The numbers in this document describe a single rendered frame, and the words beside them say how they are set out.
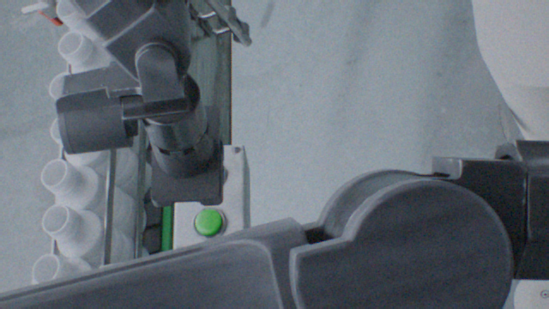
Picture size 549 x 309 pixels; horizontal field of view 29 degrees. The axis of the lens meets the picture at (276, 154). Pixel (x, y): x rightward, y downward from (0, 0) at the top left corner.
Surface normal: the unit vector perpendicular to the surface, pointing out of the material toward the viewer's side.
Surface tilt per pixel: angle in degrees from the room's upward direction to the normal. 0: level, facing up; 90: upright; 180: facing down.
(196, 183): 20
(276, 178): 0
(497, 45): 0
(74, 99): 68
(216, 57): 90
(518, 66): 0
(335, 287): 41
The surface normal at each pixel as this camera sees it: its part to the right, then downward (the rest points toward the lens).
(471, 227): 0.10, 0.03
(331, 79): -0.41, -0.42
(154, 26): 0.07, 0.57
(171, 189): -0.07, -0.47
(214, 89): 0.91, -0.21
